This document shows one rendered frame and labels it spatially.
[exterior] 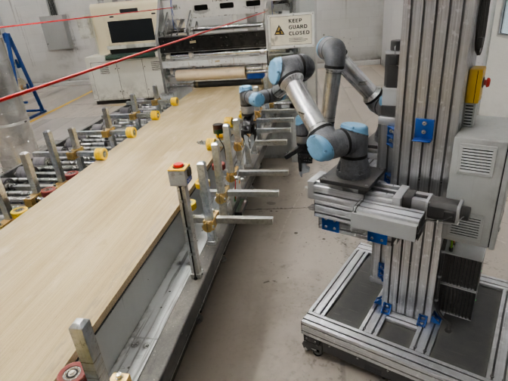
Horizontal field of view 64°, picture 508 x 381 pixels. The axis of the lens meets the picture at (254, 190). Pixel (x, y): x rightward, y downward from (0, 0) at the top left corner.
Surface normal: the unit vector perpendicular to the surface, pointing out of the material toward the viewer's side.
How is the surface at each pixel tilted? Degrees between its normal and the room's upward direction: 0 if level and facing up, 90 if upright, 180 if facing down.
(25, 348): 0
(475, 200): 90
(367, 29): 90
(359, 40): 90
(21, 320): 0
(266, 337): 0
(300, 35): 90
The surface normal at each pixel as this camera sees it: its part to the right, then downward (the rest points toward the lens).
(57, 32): -0.07, 0.43
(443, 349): -0.08, -0.90
